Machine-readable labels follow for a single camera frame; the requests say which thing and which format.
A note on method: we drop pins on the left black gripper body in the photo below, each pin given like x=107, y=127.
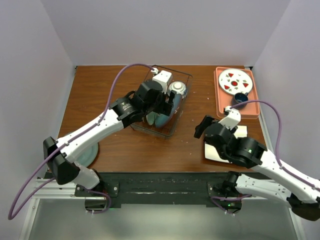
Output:
x=160, y=106

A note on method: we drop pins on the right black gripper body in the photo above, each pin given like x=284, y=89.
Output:
x=216, y=120

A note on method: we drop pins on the blue floral white bowl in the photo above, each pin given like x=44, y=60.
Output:
x=179, y=87

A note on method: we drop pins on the dark plate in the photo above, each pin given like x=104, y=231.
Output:
x=161, y=120

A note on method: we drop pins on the green plate with flower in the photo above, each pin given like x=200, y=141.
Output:
x=151, y=118

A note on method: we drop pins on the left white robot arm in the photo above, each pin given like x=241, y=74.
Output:
x=61, y=154

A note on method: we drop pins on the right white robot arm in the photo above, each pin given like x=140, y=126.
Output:
x=288, y=185

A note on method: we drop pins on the salmon pink tray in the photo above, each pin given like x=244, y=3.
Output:
x=223, y=99

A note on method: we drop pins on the dark blue cup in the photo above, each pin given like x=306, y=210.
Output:
x=239, y=97

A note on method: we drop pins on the watermelon pattern white plate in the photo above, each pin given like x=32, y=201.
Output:
x=233, y=81

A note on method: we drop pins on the grey-green round plate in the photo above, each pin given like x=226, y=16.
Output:
x=88, y=155

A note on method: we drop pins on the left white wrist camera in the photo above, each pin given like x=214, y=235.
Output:
x=162, y=77

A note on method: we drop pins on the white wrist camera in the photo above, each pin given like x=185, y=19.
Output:
x=232, y=117
x=162, y=77

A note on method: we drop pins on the black wire dish rack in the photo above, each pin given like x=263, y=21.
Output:
x=168, y=130

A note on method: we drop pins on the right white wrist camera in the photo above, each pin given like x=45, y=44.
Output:
x=232, y=117

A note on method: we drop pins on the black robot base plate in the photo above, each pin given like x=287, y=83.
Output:
x=169, y=188

